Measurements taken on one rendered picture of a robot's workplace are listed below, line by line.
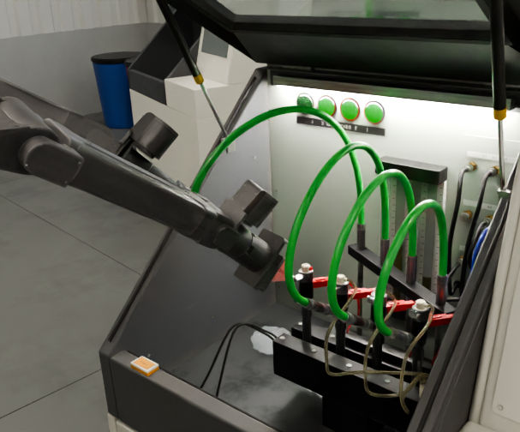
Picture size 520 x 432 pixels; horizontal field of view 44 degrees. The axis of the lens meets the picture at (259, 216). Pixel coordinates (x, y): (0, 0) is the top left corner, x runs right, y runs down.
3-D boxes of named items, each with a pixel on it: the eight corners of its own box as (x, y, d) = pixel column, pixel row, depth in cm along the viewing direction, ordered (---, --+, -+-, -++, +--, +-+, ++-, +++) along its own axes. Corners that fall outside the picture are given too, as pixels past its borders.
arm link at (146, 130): (86, 146, 118) (81, 141, 109) (126, 97, 119) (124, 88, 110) (139, 186, 119) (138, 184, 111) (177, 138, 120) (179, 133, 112)
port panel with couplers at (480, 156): (445, 283, 133) (456, 137, 121) (452, 277, 135) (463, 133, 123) (508, 301, 125) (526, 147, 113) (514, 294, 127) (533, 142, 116)
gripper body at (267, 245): (291, 243, 113) (265, 224, 108) (260, 292, 112) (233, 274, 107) (269, 231, 118) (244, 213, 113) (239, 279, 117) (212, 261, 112)
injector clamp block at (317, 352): (274, 401, 134) (271, 339, 128) (302, 378, 141) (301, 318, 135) (424, 476, 113) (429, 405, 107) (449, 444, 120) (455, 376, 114)
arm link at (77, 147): (-31, 127, 71) (13, 176, 66) (-3, 85, 71) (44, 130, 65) (188, 224, 108) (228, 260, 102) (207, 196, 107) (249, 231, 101)
